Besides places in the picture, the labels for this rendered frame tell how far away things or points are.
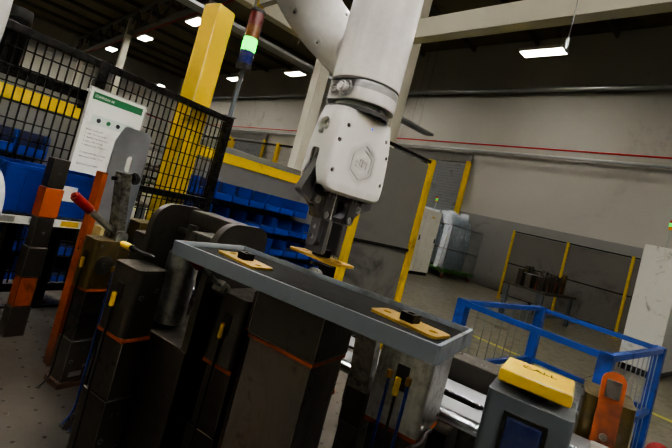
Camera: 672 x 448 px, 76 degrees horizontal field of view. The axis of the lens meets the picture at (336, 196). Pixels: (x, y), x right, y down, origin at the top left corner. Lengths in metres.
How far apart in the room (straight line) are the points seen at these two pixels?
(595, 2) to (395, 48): 3.78
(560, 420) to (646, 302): 8.01
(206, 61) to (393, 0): 1.56
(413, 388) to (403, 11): 0.47
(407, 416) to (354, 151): 0.36
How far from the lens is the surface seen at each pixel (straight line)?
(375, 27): 0.52
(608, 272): 12.67
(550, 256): 13.06
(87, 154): 1.73
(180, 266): 0.85
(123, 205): 1.16
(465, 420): 0.76
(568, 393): 0.44
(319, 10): 0.62
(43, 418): 1.14
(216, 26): 2.08
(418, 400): 0.64
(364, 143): 0.50
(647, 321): 8.43
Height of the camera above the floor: 1.26
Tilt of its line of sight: 2 degrees up
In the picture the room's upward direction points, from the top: 15 degrees clockwise
